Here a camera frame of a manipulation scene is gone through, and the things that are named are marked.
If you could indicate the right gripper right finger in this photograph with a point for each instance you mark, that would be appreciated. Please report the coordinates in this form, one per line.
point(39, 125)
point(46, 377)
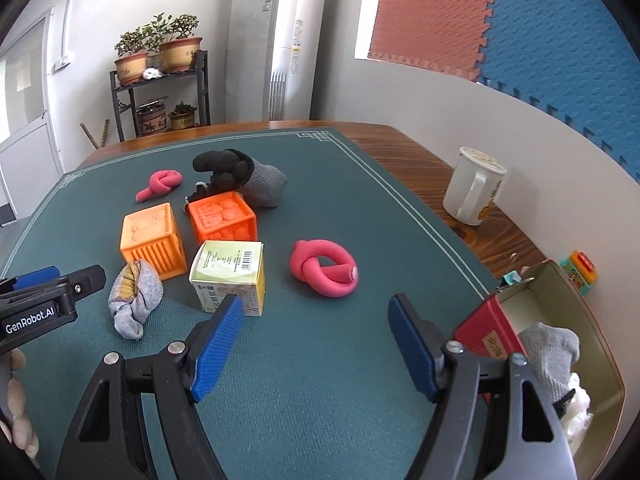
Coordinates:
point(523, 436)

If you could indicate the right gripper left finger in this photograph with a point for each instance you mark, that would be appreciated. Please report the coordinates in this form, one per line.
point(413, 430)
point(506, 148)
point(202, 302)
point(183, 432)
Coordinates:
point(107, 438)

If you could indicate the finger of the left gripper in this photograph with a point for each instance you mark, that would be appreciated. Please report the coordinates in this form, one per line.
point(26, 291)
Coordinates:
point(83, 283)
point(30, 279)

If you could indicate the grey sock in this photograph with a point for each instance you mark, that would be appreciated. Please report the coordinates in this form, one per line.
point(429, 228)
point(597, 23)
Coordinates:
point(135, 294)
point(552, 352)

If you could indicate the light orange toy cube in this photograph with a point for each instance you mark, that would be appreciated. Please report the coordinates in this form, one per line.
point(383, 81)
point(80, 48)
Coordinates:
point(151, 234)

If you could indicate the small pink foam knot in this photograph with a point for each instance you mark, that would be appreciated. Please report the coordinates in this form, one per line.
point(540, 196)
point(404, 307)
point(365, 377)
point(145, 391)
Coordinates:
point(161, 183)

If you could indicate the dark orange toy cube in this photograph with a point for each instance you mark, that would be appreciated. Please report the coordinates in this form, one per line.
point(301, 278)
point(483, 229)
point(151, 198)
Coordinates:
point(224, 216)

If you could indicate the black and grey glove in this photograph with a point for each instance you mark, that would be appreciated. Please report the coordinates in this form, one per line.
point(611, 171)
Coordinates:
point(262, 186)

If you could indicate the large pink foam knot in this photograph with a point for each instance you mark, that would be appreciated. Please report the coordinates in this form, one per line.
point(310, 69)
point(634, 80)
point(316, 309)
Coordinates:
point(326, 267)

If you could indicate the person's left hand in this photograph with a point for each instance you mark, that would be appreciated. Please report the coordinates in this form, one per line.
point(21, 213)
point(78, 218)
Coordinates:
point(20, 432)

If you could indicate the white fluffy cloth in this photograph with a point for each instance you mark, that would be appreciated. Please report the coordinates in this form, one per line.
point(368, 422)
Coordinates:
point(575, 413)

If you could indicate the grey sock in box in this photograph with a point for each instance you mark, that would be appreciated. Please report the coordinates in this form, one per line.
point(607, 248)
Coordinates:
point(552, 352)

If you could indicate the white door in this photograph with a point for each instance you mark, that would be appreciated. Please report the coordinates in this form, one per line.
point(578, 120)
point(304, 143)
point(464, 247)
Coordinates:
point(30, 162)

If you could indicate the red tin box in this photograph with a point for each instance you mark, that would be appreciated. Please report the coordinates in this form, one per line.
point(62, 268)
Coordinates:
point(545, 317)

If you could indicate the teal orange toy bus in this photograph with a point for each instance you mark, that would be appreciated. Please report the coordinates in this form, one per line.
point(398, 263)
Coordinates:
point(580, 271)

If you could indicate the dark brown lower pot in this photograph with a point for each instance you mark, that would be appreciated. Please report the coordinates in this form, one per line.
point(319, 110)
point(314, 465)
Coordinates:
point(151, 118)

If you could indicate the small yellow lower pot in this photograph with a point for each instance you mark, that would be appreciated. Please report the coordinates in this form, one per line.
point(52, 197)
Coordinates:
point(183, 116)

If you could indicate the small white shelf ornament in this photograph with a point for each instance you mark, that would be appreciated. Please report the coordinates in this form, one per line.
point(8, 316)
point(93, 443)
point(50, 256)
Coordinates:
point(152, 73)

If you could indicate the left potted plant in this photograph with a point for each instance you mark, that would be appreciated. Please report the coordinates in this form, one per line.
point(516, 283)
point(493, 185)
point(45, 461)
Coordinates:
point(132, 55)

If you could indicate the potted plant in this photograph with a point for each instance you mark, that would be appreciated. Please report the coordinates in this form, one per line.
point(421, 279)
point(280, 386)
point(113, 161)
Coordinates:
point(173, 37)
point(132, 55)

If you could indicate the green table mat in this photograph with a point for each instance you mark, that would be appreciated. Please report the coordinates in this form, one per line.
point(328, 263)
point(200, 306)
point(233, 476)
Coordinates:
point(315, 388)

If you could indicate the white lidded mug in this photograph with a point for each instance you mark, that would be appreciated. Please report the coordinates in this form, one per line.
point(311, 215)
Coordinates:
point(473, 186)

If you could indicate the black plant shelf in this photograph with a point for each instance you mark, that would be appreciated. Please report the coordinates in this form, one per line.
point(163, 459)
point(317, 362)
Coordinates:
point(123, 98)

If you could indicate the right potted plant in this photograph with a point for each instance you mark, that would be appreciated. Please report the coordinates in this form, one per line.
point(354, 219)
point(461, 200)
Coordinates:
point(173, 37)

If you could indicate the white standing air conditioner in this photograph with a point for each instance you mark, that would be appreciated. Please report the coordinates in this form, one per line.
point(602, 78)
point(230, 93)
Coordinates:
point(271, 59)

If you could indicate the blue foam wall mat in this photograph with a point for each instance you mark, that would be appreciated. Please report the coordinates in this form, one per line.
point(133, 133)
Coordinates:
point(569, 59)

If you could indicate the red foam wall mat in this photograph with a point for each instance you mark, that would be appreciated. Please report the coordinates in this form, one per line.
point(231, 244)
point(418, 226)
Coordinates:
point(444, 36)

